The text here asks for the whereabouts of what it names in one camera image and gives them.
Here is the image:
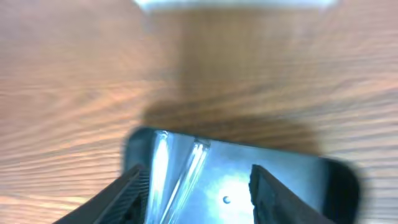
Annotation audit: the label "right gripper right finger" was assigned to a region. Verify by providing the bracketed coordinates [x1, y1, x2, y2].
[248, 164, 336, 224]

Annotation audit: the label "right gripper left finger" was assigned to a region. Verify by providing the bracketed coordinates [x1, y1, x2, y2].
[52, 164, 150, 224]

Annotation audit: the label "clear test tube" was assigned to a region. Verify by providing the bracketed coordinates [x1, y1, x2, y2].
[146, 130, 170, 224]
[160, 138, 212, 224]

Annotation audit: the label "black tray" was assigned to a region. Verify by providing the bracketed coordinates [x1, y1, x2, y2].
[120, 126, 361, 224]

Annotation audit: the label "white test tube rack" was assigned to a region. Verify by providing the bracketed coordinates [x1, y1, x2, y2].
[132, 0, 340, 13]

